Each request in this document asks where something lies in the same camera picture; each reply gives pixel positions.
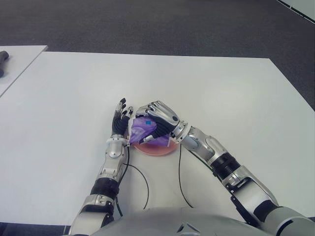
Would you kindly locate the pink round plate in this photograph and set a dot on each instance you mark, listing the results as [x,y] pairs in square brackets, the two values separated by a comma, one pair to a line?
[157,150]

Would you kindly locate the robot right arm silver black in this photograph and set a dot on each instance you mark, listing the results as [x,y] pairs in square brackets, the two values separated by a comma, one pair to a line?
[221,159]

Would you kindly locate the robot left arm silver black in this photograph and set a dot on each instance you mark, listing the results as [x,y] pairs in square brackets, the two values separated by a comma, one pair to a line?
[114,152]

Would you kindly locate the purple tissue paper pack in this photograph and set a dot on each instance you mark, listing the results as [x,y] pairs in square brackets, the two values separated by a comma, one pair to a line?
[140,127]

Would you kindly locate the dark grey tool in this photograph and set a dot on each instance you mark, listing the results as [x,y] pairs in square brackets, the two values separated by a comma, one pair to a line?
[3,60]

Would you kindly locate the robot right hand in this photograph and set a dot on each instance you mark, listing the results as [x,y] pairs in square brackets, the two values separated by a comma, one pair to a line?
[165,118]

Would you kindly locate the white side table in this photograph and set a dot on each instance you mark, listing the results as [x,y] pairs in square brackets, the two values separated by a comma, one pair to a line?
[22,60]

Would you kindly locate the white table with black edge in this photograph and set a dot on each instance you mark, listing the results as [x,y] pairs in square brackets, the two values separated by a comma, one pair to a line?
[302,8]

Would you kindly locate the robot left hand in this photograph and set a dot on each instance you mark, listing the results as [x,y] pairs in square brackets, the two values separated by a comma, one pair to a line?
[119,125]

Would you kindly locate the silver robot torso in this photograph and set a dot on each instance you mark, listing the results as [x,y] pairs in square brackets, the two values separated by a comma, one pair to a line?
[172,221]

